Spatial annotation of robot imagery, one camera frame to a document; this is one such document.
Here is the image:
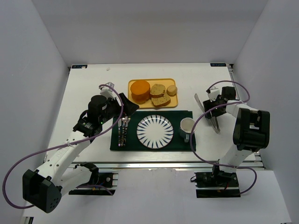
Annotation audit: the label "blue label left corner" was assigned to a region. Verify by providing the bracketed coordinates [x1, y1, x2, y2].
[71, 65, 87, 69]

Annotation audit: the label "yellow plastic tray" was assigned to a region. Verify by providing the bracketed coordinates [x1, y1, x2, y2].
[128, 78, 178, 109]

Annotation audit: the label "white mug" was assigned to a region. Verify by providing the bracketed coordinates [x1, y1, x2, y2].
[179, 118, 195, 143]

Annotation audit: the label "seeded bread slice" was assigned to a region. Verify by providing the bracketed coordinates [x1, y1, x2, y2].
[150, 84, 165, 98]
[151, 94, 171, 107]

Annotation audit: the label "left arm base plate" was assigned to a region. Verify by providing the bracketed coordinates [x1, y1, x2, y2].
[69, 172, 119, 196]

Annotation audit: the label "blue label corner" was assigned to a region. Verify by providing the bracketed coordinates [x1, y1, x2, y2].
[71, 65, 87, 69]
[210, 63, 227, 67]

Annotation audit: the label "metal spoon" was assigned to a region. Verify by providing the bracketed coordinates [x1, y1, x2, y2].
[118, 118, 123, 147]

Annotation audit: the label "blue label right corner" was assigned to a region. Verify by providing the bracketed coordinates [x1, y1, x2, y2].
[210, 63, 227, 67]

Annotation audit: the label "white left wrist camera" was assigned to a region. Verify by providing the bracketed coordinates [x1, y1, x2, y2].
[99, 85, 116, 99]

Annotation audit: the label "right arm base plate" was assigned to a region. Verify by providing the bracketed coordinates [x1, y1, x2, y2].
[190, 172, 241, 198]

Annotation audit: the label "metal tongs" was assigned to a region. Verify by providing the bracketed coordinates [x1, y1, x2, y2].
[194, 93, 221, 134]

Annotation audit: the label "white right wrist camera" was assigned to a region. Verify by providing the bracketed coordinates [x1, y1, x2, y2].
[206, 86, 220, 102]

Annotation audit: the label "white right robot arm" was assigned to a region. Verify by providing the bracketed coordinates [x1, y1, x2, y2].
[203, 86, 271, 186]

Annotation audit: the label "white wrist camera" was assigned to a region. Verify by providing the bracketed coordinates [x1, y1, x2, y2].
[99, 85, 116, 99]
[206, 86, 220, 102]

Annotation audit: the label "white blue striped plate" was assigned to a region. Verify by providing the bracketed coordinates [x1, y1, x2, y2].
[136, 115, 174, 150]

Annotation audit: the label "dark green placemat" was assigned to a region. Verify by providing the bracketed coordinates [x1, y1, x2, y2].
[110, 110, 193, 152]

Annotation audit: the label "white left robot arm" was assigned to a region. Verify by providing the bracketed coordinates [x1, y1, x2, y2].
[22, 93, 139, 213]

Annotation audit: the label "small round bun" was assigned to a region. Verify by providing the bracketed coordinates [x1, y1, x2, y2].
[166, 85, 178, 96]

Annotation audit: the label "seeded bread slice upper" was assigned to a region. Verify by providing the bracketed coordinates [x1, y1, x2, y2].
[150, 84, 165, 98]

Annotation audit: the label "seeded bread slice lower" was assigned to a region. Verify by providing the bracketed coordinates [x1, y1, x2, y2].
[151, 94, 171, 107]

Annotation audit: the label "round orange bread loaf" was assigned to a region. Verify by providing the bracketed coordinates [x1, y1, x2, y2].
[130, 80, 150, 104]

